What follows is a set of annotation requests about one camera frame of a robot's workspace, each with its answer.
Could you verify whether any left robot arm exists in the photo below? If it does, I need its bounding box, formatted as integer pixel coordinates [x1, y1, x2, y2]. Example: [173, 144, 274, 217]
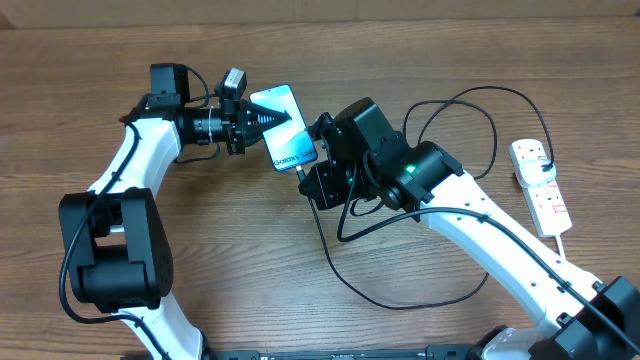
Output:
[58, 63, 291, 359]

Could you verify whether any black USB charging cable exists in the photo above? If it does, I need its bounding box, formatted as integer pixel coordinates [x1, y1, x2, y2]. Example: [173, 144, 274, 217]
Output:
[294, 85, 555, 311]

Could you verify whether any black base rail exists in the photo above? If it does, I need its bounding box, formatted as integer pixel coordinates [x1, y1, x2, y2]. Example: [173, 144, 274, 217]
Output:
[204, 344, 472, 360]

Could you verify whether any white charger plug adapter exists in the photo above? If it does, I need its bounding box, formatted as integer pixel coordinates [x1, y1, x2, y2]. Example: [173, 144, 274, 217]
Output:
[515, 159, 557, 188]

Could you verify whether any cardboard backdrop panel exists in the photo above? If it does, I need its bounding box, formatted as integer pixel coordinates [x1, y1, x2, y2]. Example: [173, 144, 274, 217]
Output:
[1, 0, 639, 29]

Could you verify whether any white power strip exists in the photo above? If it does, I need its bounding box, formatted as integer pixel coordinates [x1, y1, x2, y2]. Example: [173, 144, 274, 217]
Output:
[509, 139, 572, 237]

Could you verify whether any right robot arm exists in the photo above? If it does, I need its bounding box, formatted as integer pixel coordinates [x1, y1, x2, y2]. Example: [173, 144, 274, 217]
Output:
[299, 97, 639, 359]

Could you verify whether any Samsung Galaxy smartphone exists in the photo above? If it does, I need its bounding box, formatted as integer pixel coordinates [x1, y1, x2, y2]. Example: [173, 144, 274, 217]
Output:
[249, 84, 318, 172]

